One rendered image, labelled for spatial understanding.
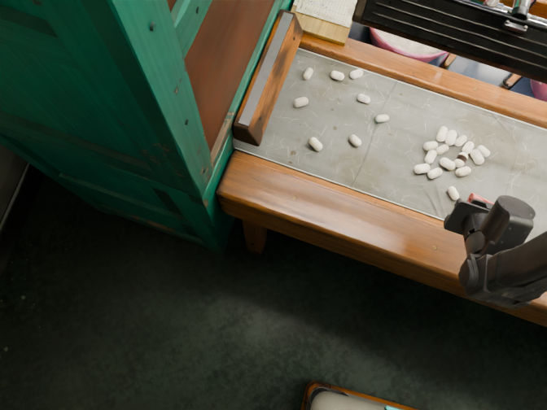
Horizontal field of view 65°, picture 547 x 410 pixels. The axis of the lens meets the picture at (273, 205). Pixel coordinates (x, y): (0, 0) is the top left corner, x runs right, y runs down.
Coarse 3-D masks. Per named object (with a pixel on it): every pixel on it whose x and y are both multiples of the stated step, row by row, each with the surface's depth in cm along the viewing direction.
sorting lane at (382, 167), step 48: (288, 96) 102; (336, 96) 102; (384, 96) 103; (432, 96) 103; (240, 144) 98; (288, 144) 99; (336, 144) 99; (384, 144) 100; (480, 144) 101; (528, 144) 101; (384, 192) 97; (432, 192) 97; (480, 192) 98; (528, 192) 98; (528, 240) 95
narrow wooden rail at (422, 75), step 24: (312, 48) 104; (336, 48) 103; (360, 48) 103; (384, 72) 103; (408, 72) 102; (432, 72) 102; (456, 96) 102; (480, 96) 101; (504, 96) 101; (528, 120) 101
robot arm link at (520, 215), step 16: (496, 208) 65; (512, 208) 64; (528, 208) 65; (496, 224) 65; (512, 224) 62; (528, 224) 62; (496, 240) 65; (512, 240) 64; (480, 256) 66; (464, 272) 65
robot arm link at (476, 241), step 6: (474, 234) 72; (480, 234) 71; (468, 240) 72; (474, 240) 70; (480, 240) 70; (486, 240) 67; (468, 246) 71; (474, 246) 69; (480, 246) 68; (468, 252) 70; (474, 252) 69; (480, 252) 68
